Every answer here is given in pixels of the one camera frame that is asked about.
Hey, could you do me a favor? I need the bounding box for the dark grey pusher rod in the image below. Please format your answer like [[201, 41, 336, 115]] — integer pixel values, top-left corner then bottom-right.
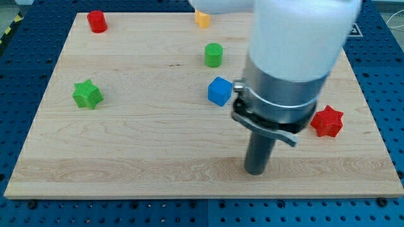
[[244, 132, 275, 175]]

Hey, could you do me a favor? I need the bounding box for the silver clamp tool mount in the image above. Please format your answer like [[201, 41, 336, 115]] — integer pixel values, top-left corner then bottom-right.
[[232, 54, 330, 147]]

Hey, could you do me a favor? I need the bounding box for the red star block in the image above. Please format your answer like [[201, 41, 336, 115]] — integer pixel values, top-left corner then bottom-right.
[[311, 105, 343, 137]]

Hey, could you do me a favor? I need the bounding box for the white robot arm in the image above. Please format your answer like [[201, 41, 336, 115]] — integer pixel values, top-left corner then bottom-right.
[[190, 0, 361, 175]]

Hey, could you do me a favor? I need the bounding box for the green star block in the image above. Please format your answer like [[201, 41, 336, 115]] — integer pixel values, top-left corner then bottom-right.
[[72, 79, 104, 110]]

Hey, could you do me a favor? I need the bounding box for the blue cube block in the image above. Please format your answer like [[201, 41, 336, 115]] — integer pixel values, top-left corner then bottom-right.
[[208, 77, 232, 107]]

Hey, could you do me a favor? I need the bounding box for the green cylinder block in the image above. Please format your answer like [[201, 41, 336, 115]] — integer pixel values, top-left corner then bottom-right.
[[205, 43, 223, 67]]

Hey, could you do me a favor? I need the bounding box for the yellow block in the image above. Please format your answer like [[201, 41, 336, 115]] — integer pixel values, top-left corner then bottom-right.
[[194, 10, 211, 29]]

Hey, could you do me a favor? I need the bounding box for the fiducial marker tag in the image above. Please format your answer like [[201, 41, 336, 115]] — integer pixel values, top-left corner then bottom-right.
[[348, 23, 363, 38]]

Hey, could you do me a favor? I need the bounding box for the wooden board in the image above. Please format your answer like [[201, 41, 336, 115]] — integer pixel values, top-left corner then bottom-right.
[[4, 13, 403, 199]]

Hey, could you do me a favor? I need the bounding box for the red cylinder block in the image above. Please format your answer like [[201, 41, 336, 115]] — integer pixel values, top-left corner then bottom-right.
[[87, 10, 108, 33]]

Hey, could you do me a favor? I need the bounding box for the white cable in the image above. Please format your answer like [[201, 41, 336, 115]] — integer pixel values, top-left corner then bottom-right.
[[384, 8, 404, 32]]

